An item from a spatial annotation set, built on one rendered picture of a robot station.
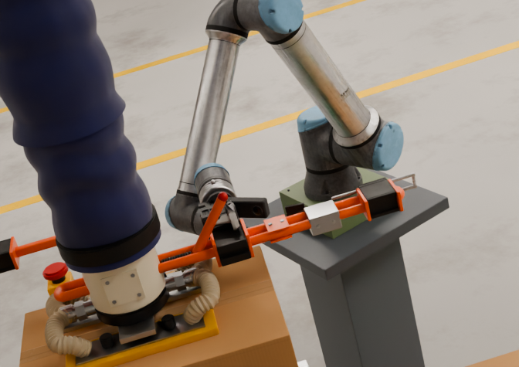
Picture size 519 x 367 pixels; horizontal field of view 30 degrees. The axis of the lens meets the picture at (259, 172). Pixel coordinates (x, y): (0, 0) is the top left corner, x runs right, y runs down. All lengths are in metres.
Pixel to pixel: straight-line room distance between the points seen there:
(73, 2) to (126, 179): 0.38
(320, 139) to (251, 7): 0.61
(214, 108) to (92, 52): 0.71
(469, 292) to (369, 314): 0.83
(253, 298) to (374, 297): 1.06
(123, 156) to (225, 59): 0.66
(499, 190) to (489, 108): 0.92
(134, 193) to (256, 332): 0.39
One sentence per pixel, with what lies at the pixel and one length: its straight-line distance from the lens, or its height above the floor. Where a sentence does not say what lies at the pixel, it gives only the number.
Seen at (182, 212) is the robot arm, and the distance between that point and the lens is 2.56.
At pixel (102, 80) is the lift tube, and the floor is 1.68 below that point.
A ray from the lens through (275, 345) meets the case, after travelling 2.07.
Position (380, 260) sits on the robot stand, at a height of 0.58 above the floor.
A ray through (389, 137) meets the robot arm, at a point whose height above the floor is 1.05.
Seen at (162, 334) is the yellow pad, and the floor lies 1.11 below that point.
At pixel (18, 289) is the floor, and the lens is 4.93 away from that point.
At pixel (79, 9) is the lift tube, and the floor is 1.83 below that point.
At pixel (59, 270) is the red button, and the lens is 2.69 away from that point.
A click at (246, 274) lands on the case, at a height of 1.09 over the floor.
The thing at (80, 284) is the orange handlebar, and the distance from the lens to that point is 2.21.
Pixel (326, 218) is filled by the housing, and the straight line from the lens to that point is 2.17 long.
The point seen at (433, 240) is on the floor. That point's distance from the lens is 4.34.
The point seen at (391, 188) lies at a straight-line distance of 2.20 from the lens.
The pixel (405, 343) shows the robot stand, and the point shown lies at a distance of 3.40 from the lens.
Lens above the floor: 2.27
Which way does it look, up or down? 26 degrees down
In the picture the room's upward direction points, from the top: 15 degrees counter-clockwise
